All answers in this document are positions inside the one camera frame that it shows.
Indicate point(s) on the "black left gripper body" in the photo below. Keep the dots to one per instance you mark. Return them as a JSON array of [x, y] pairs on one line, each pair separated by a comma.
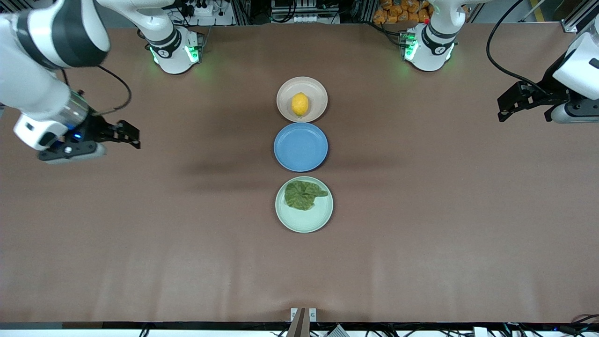
[[549, 90]]

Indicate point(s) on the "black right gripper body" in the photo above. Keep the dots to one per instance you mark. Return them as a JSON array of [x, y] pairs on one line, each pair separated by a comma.
[[97, 128]]

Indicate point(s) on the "yellow lemon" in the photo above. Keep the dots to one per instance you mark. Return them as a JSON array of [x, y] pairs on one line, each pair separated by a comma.
[[300, 104]]

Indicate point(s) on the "green lettuce leaf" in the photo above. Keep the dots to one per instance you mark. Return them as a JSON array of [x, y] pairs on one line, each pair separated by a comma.
[[303, 194]]

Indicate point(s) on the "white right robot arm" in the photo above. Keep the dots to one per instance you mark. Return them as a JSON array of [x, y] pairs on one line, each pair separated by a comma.
[[47, 37]]

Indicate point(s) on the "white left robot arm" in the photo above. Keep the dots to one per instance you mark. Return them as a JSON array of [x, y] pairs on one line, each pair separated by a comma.
[[430, 47]]

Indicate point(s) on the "bag of orange items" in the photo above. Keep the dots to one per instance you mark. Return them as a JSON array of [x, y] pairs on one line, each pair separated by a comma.
[[402, 11]]

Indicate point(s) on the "white power strip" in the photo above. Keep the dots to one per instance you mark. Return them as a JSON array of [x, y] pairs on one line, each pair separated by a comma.
[[203, 9]]

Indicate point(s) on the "blue round plate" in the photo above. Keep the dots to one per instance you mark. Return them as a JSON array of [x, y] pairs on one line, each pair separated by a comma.
[[301, 147]]

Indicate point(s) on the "beige round plate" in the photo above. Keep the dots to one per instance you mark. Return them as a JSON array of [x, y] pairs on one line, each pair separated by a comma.
[[316, 93]]

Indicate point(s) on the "pale green round plate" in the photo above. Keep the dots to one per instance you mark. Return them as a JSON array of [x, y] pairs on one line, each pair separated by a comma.
[[304, 220]]

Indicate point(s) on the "white electronics unit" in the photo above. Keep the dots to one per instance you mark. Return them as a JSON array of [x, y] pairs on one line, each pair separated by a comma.
[[304, 11]]

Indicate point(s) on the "aluminium frame post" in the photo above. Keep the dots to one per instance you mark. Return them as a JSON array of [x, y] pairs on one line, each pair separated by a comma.
[[580, 16]]

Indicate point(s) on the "metal table edge bracket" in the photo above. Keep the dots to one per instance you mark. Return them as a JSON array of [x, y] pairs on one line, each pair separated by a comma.
[[303, 318]]

